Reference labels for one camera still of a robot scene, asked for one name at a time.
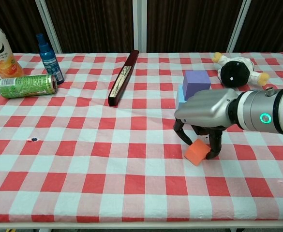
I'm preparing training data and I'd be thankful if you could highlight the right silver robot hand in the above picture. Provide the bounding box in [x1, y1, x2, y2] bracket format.
[173, 87, 239, 160]

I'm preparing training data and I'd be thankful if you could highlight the purple cube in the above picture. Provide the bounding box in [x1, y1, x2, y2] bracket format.
[182, 70, 211, 101]

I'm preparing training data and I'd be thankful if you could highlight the small orange cube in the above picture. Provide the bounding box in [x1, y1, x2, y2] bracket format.
[184, 138, 211, 167]

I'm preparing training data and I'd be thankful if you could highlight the large light blue cube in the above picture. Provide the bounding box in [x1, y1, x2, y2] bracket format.
[175, 84, 198, 111]

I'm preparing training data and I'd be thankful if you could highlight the black headed plush doll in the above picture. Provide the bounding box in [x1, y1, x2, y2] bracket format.
[211, 52, 270, 88]

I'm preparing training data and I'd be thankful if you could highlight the dark brown curtain panel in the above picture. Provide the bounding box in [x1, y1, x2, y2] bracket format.
[233, 0, 283, 53]
[147, 0, 244, 53]
[0, 0, 43, 54]
[45, 0, 134, 54]

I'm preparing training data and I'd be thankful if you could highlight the dark red long box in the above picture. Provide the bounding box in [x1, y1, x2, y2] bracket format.
[108, 49, 140, 107]

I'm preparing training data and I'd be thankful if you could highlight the red white checkered tablecloth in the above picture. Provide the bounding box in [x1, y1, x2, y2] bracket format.
[0, 51, 283, 223]

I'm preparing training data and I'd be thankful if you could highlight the blue spray bottle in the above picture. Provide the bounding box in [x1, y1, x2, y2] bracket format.
[36, 33, 65, 85]

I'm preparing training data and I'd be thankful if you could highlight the green drink can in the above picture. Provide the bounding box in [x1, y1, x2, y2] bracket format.
[0, 73, 59, 99]

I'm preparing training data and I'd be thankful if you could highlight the orange juice bottle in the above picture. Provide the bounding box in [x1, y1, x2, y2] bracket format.
[0, 19, 25, 79]

